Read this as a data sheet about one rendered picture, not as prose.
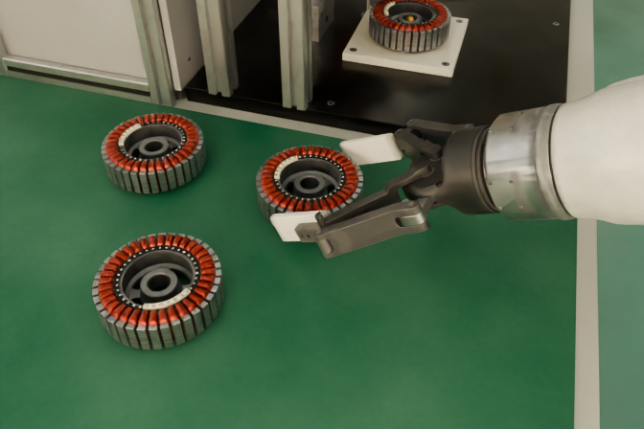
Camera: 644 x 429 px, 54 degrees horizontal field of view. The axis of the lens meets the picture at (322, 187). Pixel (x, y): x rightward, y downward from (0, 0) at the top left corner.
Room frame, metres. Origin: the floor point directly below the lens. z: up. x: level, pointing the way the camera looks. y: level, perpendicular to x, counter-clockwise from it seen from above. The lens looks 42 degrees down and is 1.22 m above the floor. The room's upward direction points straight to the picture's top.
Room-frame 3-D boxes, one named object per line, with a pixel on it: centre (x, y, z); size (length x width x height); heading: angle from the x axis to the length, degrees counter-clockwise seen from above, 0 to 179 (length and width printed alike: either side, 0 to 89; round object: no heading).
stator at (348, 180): (0.50, 0.01, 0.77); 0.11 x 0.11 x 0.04
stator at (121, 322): (0.37, 0.15, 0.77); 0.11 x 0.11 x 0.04
